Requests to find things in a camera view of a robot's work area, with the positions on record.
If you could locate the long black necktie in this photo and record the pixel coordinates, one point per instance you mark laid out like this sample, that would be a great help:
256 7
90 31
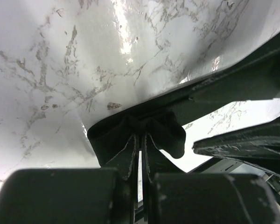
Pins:
256 77

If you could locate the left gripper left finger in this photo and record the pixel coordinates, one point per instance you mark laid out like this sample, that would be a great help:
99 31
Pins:
125 195

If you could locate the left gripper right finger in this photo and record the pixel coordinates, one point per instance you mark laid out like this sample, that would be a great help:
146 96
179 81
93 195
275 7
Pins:
163 197

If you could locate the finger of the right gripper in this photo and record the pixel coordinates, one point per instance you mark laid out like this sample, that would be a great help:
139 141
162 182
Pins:
257 146

